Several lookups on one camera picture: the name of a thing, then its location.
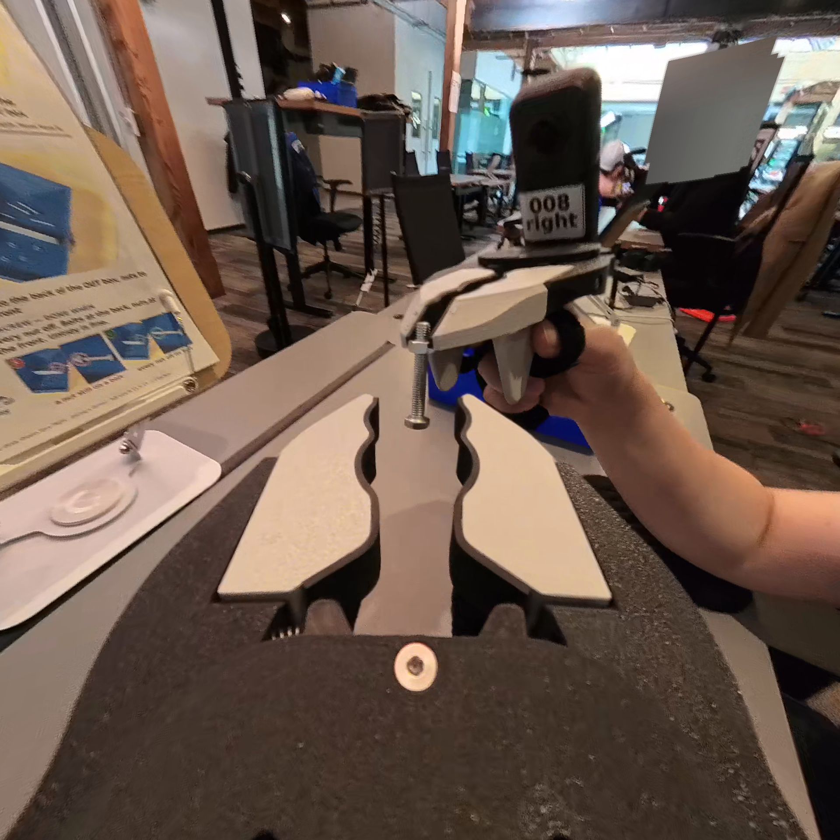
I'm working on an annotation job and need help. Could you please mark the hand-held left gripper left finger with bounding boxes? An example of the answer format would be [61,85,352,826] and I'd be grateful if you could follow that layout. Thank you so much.
[217,394,382,631]

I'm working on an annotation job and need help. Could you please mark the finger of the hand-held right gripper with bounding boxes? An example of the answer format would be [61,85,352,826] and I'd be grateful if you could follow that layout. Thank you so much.
[400,266,501,347]
[428,266,557,392]

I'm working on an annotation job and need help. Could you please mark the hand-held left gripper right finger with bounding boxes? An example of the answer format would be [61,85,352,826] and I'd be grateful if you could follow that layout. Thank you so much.
[454,394,614,606]

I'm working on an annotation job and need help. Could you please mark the metal bolt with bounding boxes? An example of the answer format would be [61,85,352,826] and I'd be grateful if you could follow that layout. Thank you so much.
[405,322,433,431]

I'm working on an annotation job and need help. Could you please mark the blue plastic bin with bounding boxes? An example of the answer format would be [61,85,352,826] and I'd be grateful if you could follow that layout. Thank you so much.
[427,348,592,454]

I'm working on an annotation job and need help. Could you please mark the person's right forearm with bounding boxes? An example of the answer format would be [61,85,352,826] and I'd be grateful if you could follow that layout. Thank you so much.
[577,394,840,605]

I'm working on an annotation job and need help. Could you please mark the grey desk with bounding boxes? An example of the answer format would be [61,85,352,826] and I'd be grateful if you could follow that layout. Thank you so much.
[0,289,821,840]

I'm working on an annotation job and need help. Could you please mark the wooden top desk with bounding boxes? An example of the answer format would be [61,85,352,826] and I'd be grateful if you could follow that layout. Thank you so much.
[206,97,408,122]

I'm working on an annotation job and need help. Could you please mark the person's right hand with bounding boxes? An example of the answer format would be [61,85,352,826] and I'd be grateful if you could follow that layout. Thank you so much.
[478,325,651,447]

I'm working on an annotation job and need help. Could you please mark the black highback chair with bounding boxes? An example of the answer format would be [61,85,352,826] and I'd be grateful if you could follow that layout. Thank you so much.
[392,171,467,286]

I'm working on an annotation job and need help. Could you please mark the row of office desks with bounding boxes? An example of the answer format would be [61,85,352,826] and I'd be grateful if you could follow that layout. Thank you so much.
[453,151,519,231]

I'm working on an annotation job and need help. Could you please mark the black swivel office chair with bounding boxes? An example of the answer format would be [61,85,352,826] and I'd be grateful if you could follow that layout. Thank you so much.
[289,134,362,299]

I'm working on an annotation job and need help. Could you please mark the black panel on stand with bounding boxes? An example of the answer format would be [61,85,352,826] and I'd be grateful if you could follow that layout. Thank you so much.
[361,112,408,306]

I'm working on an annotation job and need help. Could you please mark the blue jacket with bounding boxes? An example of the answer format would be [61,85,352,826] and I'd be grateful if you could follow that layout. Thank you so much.
[287,131,322,217]

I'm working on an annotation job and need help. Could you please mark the dark display on stand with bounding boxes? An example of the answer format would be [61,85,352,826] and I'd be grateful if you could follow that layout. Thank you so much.
[223,98,336,358]

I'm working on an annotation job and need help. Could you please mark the instruction sheet on clipboard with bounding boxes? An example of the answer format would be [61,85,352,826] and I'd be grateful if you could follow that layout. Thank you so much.
[0,125,232,493]

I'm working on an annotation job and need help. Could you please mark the blue storage box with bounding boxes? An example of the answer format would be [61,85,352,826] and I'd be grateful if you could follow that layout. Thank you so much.
[298,80,358,109]

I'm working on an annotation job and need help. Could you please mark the tan coat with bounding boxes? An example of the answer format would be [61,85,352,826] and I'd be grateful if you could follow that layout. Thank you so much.
[731,161,840,339]

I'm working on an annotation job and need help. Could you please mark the printed instruction sheet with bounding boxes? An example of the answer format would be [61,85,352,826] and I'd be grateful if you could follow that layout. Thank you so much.
[0,7,221,460]

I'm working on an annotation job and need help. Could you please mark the wooden post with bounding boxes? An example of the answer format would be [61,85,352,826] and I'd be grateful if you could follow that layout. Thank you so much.
[440,0,470,155]
[98,0,224,299]

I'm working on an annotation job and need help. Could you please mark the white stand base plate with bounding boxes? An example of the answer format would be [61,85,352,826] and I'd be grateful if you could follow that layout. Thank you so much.
[0,430,223,631]

